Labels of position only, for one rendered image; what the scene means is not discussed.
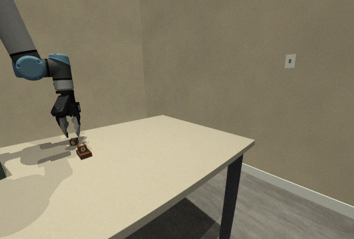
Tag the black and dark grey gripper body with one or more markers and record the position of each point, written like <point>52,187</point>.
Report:
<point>72,105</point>

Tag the brown number cube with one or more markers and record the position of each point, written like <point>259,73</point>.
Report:
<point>73,141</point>
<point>82,148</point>

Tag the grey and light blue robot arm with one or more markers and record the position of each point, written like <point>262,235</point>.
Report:
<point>26,61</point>

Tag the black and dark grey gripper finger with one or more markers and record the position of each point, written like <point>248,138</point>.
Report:
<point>63,124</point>
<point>76,121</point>

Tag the brown wooden tray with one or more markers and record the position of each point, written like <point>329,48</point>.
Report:
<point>84,155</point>

